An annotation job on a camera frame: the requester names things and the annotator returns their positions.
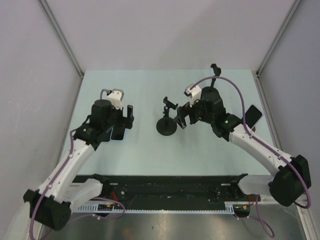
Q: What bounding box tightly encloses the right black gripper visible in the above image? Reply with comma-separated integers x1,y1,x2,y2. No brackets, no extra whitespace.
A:
174,94,215,129

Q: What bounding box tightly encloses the black phone stand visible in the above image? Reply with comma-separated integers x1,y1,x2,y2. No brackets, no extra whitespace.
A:
156,96,178,137
201,63,222,98

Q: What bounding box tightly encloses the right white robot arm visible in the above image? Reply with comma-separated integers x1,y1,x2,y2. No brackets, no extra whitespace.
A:
175,85,311,207

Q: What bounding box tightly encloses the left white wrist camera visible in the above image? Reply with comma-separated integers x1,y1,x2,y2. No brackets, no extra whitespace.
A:
107,88,125,110

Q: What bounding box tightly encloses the right aluminium frame post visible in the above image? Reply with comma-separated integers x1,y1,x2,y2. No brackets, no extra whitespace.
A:
256,0,305,76

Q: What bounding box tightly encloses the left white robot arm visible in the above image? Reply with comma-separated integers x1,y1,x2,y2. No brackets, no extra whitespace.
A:
23,99,134,231

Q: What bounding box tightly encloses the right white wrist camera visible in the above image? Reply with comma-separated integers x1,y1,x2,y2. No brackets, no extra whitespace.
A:
183,84,202,107

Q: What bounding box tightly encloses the aluminium frame post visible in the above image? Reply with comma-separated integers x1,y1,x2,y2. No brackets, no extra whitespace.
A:
256,0,305,76
37,0,85,78

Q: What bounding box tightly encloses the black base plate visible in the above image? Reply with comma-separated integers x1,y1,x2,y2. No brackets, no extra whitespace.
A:
74,174,261,211

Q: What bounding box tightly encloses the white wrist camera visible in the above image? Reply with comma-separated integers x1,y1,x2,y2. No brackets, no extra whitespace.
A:
107,88,125,110
183,84,202,107

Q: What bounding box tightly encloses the left aluminium frame post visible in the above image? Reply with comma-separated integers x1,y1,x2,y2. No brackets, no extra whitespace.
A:
37,0,85,78

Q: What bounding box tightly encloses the grey slotted cable duct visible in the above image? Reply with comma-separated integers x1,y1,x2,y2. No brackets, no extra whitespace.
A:
74,202,250,215

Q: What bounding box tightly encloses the black-screen blue-edged phone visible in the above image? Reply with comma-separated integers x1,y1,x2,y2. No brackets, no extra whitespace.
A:
244,104,264,129

